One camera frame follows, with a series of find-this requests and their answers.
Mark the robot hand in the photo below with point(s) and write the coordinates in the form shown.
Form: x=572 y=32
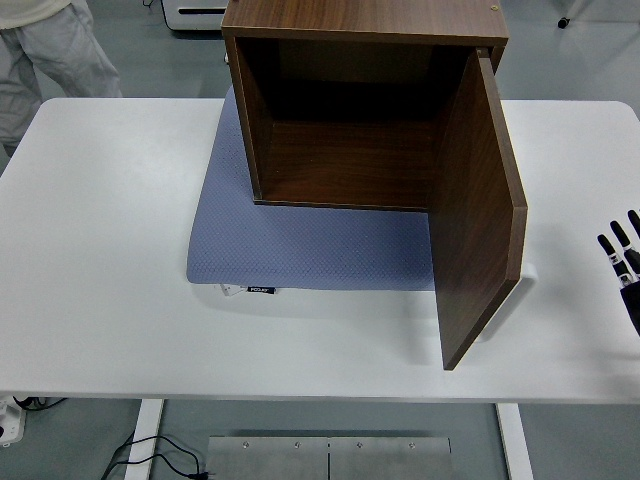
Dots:
x=631 y=295

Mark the brown wooden cabinet door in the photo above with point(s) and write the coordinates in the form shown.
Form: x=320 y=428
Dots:
x=475 y=200

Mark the brown wooden cabinet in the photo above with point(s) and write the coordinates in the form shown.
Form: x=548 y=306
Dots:
x=360 y=15

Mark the white table leg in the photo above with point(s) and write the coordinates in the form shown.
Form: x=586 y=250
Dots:
x=145 y=435
x=515 y=440

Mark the black caster wheel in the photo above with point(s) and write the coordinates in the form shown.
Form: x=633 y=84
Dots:
x=564 y=22

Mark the grey metal plate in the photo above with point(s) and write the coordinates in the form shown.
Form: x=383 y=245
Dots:
x=267 y=457
x=390 y=457

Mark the blue-grey textured mat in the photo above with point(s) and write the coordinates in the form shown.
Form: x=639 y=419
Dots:
x=310 y=250

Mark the black mat label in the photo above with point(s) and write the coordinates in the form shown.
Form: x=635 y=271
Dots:
x=261 y=289

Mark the white mat tag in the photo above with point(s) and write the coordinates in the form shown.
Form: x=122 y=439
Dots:
x=231 y=290

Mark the white floor appliance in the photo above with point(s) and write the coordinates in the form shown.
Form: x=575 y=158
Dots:
x=195 y=22

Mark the person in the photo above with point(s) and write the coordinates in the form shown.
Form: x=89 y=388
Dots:
x=55 y=55

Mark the white power strip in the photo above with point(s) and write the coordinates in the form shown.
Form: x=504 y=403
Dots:
x=10 y=422

